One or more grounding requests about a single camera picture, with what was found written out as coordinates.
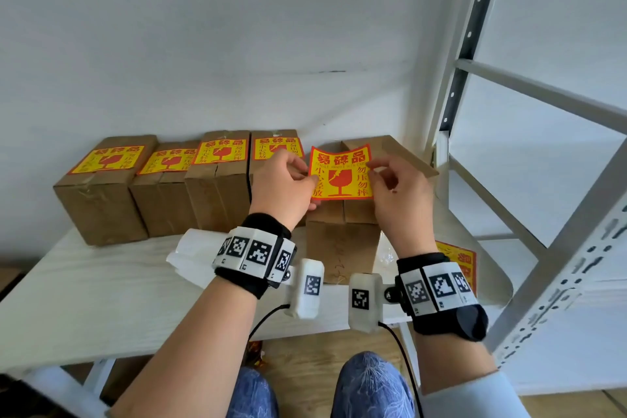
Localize person's left hand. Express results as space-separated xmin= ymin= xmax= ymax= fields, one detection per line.
xmin=248 ymin=148 xmax=322 ymax=233

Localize person's right hand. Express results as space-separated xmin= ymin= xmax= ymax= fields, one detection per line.
xmin=365 ymin=154 xmax=438 ymax=261

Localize yellow red fragile sticker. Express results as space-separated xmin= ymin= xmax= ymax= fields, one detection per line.
xmin=308 ymin=144 xmax=374 ymax=201

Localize person's right forearm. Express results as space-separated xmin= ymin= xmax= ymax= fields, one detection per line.
xmin=414 ymin=325 xmax=533 ymax=418

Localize person's left forearm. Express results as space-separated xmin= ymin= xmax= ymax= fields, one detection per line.
xmin=110 ymin=280 xmax=268 ymax=418

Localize cardboard box with yellow sticker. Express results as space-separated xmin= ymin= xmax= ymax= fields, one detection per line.
xmin=184 ymin=130 xmax=252 ymax=233
xmin=53 ymin=135 xmax=159 ymax=247
xmin=248 ymin=129 xmax=306 ymax=210
xmin=129 ymin=140 xmax=201 ymax=238

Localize plain cardboard box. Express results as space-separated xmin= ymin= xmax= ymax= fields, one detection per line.
xmin=305 ymin=135 xmax=440 ymax=285

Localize left black marker wristband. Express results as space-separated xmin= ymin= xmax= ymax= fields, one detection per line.
xmin=212 ymin=212 xmax=298 ymax=300

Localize black marker wristband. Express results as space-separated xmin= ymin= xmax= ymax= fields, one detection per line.
xmin=395 ymin=252 xmax=490 ymax=343
xmin=212 ymin=212 xmax=298 ymax=300

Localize yellow red sticker sheet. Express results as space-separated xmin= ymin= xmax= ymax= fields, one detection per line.
xmin=434 ymin=240 xmax=478 ymax=296

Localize right black marker wristband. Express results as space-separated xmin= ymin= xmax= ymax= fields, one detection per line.
xmin=395 ymin=252 xmax=490 ymax=343

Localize white crumpled backing paper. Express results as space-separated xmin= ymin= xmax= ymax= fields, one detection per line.
xmin=166 ymin=229 xmax=232 ymax=291

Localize orange snack wrapper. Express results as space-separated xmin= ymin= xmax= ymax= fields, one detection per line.
xmin=246 ymin=340 xmax=268 ymax=370

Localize white metal shelf rack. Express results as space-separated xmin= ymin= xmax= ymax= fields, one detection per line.
xmin=423 ymin=0 xmax=627 ymax=370

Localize person's right leg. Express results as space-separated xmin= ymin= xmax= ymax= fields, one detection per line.
xmin=330 ymin=351 xmax=418 ymax=418

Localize person's leg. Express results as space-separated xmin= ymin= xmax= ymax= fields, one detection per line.
xmin=225 ymin=366 xmax=280 ymax=418
xmin=330 ymin=351 xmax=418 ymax=418

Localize person's left leg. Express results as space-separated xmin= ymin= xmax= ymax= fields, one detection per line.
xmin=225 ymin=366 xmax=280 ymax=418

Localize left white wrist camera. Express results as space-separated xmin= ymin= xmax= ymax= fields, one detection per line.
xmin=283 ymin=258 xmax=325 ymax=320

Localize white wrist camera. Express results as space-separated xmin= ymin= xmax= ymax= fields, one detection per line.
xmin=283 ymin=258 xmax=325 ymax=320
xmin=348 ymin=273 xmax=385 ymax=334

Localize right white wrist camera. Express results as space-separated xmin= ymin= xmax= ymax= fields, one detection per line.
xmin=348 ymin=273 xmax=385 ymax=334

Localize left black camera cable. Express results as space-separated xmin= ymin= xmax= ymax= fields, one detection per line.
xmin=248 ymin=303 xmax=291 ymax=341

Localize black camera cable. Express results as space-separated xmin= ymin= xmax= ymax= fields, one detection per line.
xmin=377 ymin=322 xmax=425 ymax=418
xmin=248 ymin=303 xmax=291 ymax=341

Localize right black camera cable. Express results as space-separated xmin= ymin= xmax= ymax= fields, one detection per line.
xmin=377 ymin=322 xmax=425 ymax=418

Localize white table frame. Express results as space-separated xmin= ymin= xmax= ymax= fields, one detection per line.
xmin=19 ymin=358 xmax=117 ymax=418

